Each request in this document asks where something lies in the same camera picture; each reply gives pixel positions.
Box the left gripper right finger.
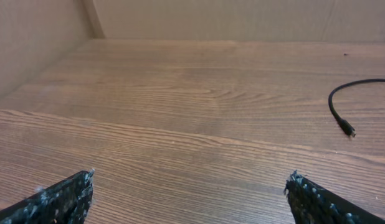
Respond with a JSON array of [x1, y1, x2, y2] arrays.
[[283, 171, 385, 224]]

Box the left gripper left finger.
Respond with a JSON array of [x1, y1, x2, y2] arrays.
[[0, 169, 95, 224]]

